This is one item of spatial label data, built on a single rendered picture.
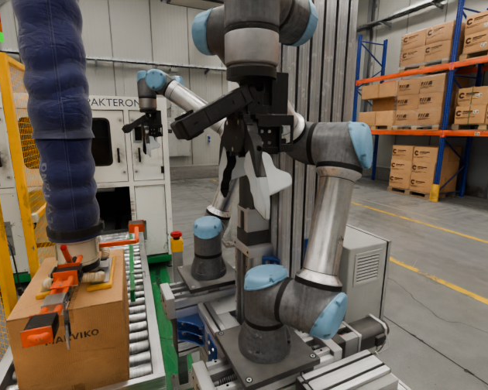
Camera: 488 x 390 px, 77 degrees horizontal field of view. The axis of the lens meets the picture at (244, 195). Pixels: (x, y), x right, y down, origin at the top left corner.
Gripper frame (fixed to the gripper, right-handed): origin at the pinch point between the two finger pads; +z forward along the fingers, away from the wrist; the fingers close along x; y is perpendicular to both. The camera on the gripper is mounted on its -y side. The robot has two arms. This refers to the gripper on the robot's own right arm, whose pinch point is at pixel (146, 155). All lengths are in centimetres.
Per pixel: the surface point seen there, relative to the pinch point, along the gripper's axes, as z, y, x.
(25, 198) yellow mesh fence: 34, -67, 103
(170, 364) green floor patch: 152, 13, 50
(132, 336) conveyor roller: 98, -11, 15
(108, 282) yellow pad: 55, -20, -2
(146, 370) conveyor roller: 98, -8, -12
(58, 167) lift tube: 3.6, -34.3, 3.7
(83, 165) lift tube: 3.6, -25.4, 5.5
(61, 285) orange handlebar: 43, -35, -24
